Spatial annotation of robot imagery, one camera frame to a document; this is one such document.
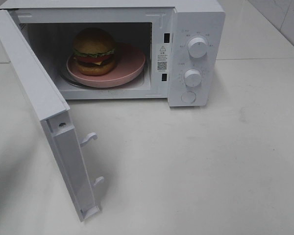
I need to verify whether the white microwave door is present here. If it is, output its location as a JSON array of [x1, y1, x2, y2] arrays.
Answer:
[[0, 10, 104, 221]]

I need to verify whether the pink plate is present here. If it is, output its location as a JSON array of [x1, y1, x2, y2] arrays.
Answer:
[[66, 43, 146, 88]]

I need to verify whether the white upper microwave knob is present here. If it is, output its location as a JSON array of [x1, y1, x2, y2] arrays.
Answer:
[[187, 35, 208, 58]]

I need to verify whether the white round door button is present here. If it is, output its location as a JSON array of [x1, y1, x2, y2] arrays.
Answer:
[[181, 92, 196, 104]]

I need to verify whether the white microwave oven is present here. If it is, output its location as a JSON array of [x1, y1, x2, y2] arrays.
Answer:
[[0, 0, 225, 110]]

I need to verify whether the white lower microwave knob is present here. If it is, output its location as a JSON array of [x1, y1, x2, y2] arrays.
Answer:
[[184, 69, 202, 87]]

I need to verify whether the burger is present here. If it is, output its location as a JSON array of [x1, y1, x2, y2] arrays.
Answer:
[[73, 27, 117, 76]]

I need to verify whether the white microwave knob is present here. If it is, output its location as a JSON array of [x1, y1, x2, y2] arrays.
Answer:
[[184, 69, 202, 87], [187, 35, 208, 58]]

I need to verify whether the white warning label sticker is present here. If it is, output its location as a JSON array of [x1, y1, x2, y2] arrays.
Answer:
[[155, 44, 169, 71]]

